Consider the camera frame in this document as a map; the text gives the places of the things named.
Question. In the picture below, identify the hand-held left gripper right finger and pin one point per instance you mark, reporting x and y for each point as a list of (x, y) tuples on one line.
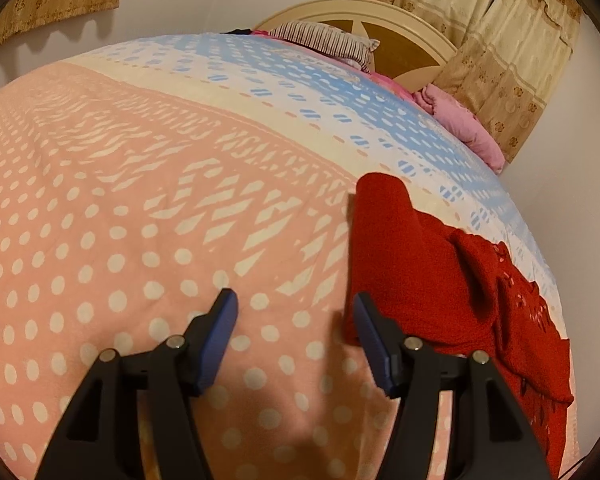
[(375, 345)]

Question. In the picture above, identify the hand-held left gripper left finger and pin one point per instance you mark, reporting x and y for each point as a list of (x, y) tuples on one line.
[(214, 345)]

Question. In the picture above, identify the red knitted sweater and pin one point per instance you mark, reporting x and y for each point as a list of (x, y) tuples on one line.
[(420, 260)]

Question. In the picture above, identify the pink and blue dotted bedspread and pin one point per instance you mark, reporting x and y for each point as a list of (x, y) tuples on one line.
[(155, 200)]

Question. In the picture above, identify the pink pillow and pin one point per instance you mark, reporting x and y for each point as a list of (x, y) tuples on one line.
[(460, 120)]

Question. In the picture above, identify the pink bed sheet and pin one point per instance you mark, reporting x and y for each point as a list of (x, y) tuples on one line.
[(387, 82)]

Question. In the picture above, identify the cream wooden headboard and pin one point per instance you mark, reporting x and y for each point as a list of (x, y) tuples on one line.
[(410, 42)]

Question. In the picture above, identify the striped pillow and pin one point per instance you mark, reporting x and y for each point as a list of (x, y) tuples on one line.
[(325, 40)]

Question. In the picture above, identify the dark cloth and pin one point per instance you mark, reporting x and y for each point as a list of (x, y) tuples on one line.
[(237, 31)]

